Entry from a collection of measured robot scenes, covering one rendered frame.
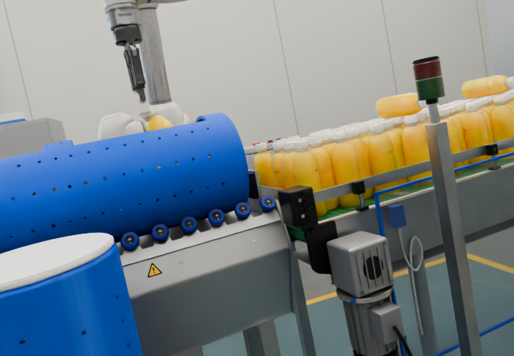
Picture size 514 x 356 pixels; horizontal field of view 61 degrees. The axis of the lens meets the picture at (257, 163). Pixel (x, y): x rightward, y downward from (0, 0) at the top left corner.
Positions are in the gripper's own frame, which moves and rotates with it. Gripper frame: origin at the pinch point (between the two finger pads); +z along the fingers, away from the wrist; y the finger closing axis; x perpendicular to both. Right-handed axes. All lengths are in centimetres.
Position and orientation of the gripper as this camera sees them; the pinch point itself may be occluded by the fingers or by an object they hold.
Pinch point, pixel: (141, 102)
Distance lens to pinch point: 127.6
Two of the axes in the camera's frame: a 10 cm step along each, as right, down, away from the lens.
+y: 3.7, 0.2, -9.3
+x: 9.1, -2.1, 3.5
